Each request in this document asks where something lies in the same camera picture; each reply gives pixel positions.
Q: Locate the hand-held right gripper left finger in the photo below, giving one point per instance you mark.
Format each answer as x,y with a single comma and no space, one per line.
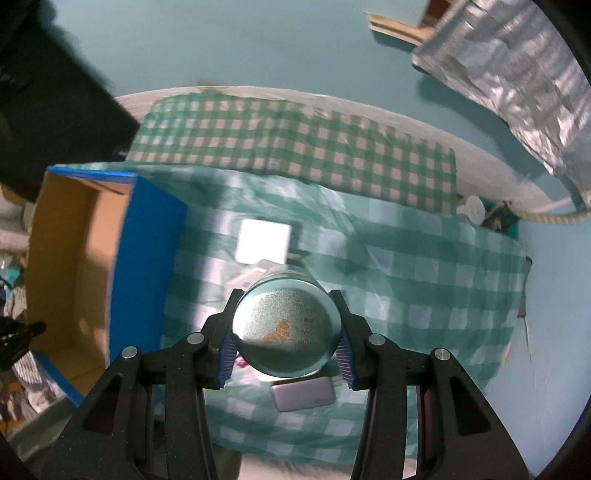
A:
225,362

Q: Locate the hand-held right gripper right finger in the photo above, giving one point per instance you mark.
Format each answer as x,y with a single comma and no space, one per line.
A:
345,362

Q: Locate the round green tin can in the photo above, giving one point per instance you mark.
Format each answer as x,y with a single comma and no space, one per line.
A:
286,318

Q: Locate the blue cardboard box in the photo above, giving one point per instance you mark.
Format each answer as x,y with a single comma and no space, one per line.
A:
147,240

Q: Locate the small pink object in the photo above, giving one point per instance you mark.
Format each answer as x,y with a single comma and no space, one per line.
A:
240,362

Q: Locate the large check green tablecloth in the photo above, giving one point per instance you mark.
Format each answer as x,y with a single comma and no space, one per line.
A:
415,300

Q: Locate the white square box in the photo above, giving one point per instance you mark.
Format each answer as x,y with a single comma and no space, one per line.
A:
263,242

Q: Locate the patterned grey cloth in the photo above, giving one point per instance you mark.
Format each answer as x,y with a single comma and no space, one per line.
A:
39,383

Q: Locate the white round plastic piece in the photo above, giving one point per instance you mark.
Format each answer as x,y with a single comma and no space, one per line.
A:
472,210

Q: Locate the black plastic object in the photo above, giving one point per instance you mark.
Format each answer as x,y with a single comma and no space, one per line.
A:
18,341

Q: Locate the small check green cloth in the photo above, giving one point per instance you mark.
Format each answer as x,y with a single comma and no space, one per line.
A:
277,138

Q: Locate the large dark object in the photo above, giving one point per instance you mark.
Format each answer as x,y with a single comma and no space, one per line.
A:
46,115

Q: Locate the wooden strip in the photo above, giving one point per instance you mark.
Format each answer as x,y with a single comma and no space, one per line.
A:
397,28

